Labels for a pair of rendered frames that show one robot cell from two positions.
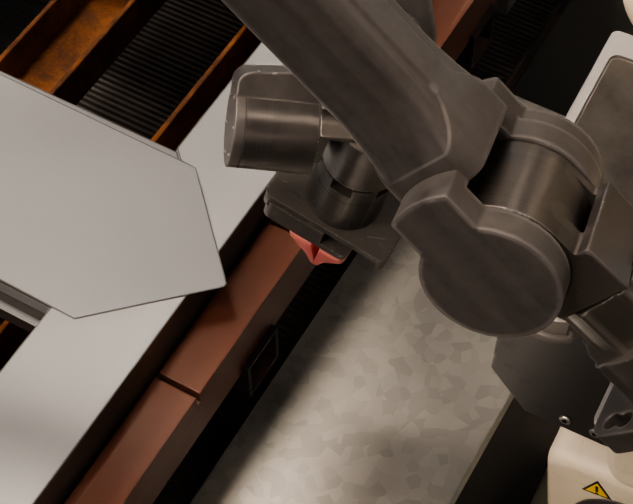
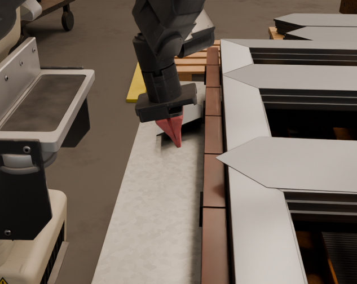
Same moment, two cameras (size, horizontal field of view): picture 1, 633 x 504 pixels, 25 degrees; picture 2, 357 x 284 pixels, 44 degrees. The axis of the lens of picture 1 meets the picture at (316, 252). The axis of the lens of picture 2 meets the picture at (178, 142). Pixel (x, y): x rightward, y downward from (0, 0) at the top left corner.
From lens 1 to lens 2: 1.42 m
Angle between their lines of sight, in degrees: 92
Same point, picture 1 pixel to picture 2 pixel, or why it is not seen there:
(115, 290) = (254, 145)
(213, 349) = (210, 164)
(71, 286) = (270, 142)
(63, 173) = (317, 169)
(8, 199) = (325, 156)
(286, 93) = not seen: hidden behind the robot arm
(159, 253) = (250, 158)
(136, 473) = (207, 134)
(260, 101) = not seen: hidden behind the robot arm
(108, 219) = (281, 162)
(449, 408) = (120, 258)
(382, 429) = (145, 242)
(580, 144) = not seen: outside the picture
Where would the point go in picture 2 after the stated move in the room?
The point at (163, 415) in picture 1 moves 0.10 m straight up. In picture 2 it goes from (211, 146) to (213, 104)
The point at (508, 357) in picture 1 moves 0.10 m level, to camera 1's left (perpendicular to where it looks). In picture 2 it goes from (82, 115) to (134, 105)
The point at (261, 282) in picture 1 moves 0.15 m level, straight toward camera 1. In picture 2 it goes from (210, 187) to (170, 151)
